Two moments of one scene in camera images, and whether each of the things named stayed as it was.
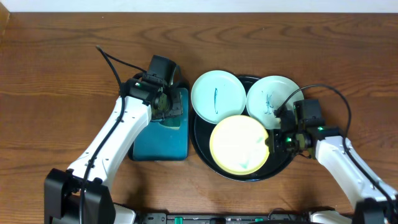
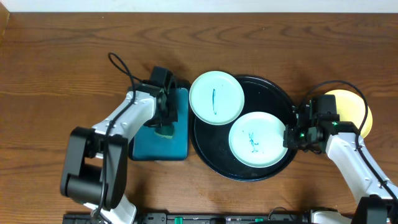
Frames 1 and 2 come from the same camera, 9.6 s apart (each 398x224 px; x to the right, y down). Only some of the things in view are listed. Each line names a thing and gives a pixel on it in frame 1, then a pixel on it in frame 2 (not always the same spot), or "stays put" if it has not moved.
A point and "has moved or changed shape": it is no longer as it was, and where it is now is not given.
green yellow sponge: x=171 y=122 has moved or changed shape
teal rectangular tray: x=166 y=140 stays put
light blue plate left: x=218 y=94 stays put
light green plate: x=267 y=94 to x=256 y=139
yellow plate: x=238 y=146 to x=351 y=107
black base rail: x=274 y=218 stays put
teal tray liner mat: x=157 y=142 stays put
